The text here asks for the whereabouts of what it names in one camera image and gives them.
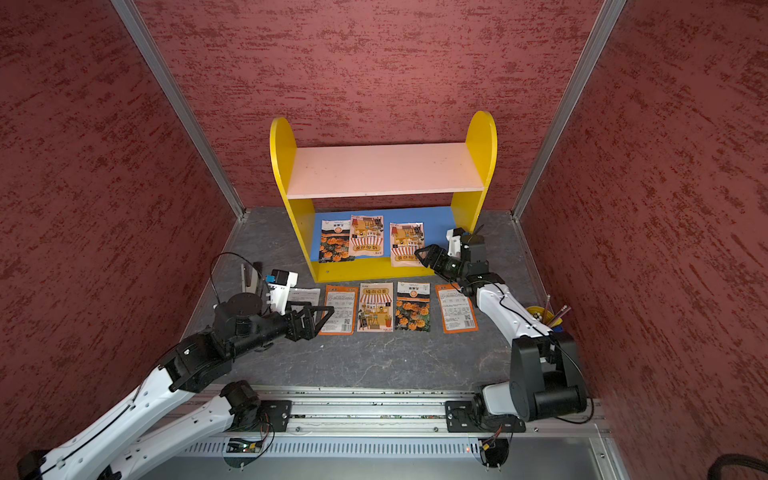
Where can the yellow shelf unit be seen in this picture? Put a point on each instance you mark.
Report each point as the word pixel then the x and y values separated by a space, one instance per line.
pixel 319 184

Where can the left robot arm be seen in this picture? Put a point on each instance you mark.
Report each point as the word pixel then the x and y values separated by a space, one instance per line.
pixel 125 443

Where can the left aluminium corner post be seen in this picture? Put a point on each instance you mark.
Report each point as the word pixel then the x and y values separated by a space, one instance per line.
pixel 136 27

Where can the aluminium corner post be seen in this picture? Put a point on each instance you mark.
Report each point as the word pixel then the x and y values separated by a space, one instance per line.
pixel 136 27
pixel 602 28

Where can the marigold seed bag shelf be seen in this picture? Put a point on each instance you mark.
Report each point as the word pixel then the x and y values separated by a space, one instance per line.
pixel 334 244
pixel 412 307

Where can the marigold seed bag top shelf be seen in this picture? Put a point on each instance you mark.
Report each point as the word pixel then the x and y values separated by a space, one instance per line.
pixel 412 307

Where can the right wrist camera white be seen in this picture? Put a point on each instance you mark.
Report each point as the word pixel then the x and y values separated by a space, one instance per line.
pixel 454 238

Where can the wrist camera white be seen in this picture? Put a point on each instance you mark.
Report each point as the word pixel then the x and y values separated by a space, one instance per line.
pixel 454 238
pixel 279 283

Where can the sunflower shop seed bag top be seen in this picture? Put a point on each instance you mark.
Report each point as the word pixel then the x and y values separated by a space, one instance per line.
pixel 376 308

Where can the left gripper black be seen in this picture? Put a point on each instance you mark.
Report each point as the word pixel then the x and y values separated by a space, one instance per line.
pixel 309 331

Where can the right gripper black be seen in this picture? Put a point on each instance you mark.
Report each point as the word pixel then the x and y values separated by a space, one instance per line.
pixel 436 263

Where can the white seed bag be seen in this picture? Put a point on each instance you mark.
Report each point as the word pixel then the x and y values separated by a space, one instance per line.
pixel 303 295

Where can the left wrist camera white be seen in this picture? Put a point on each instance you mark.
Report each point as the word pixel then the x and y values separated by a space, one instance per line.
pixel 279 283

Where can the orange bordered seed bag top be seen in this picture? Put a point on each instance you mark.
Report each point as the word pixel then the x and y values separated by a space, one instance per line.
pixel 344 301

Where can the stapler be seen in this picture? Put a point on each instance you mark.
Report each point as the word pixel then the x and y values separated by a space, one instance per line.
pixel 251 278

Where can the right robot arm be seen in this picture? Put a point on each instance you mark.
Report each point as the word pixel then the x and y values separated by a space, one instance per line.
pixel 545 379

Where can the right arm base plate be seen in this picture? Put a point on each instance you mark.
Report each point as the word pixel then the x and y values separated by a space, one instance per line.
pixel 472 417

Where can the right aluminium corner post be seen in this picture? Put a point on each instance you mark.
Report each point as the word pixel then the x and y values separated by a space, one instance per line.
pixel 602 28

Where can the yellow pen cup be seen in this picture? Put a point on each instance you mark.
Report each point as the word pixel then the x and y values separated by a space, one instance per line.
pixel 546 316

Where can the orange seed bag shelf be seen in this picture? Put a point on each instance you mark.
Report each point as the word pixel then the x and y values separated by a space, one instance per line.
pixel 456 309

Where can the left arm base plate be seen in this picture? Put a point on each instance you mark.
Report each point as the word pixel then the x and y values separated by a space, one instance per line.
pixel 270 416

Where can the marigold seed bag lower shelf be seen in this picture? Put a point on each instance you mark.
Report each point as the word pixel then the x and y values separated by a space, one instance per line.
pixel 334 244

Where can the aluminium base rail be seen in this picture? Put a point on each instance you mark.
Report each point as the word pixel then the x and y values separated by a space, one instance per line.
pixel 328 424

